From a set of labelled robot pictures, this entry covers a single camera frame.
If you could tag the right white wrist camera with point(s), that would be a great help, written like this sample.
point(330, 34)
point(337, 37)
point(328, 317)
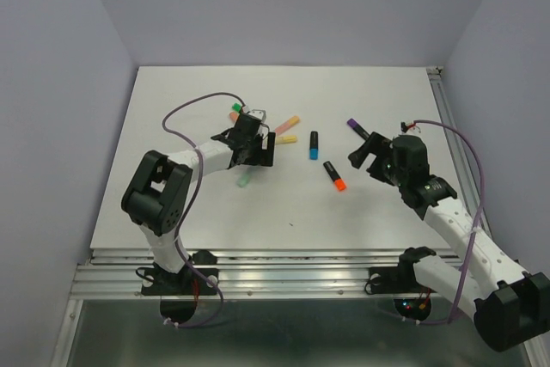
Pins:
point(409, 127)

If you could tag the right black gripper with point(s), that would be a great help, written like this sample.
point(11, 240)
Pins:
point(376, 143)

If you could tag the purple cap black highlighter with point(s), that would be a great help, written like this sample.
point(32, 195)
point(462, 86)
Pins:
point(357, 128)

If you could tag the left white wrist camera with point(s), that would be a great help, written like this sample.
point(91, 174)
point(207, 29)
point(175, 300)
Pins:
point(260, 114)

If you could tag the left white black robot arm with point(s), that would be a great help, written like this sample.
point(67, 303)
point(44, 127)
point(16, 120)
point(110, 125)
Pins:
point(156, 196)

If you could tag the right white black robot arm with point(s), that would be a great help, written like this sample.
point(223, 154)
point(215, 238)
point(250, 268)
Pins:
point(507, 304)

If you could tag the yellow clear highlighter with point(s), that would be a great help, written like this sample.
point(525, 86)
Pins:
point(286, 139)

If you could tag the orange cap clear highlighter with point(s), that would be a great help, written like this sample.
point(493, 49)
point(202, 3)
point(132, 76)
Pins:
point(233, 116)

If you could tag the aluminium right side rail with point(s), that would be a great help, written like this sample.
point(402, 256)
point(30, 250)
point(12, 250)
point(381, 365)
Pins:
point(458, 150)

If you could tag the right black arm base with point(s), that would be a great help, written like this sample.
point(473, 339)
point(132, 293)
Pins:
point(400, 279)

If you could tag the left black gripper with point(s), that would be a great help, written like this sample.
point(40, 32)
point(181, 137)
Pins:
point(263, 156)

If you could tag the orange black highlighter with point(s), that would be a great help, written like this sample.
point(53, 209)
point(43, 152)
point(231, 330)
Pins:
point(334, 176)

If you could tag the peach clear highlighter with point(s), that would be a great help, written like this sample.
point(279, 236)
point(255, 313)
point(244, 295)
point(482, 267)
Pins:
point(289, 123)

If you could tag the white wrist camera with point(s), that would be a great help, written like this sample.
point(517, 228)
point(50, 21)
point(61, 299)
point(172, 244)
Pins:
point(260, 114)
point(409, 127)

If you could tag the aluminium front rail frame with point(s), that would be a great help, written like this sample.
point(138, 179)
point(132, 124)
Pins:
point(243, 274)

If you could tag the mint green clear highlighter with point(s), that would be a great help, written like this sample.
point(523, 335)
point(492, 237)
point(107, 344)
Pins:
point(245, 178)

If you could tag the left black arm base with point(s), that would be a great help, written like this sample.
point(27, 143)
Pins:
point(156, 282)

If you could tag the blue cap black highlighter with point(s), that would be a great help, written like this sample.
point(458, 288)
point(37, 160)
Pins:
point(313, 145)

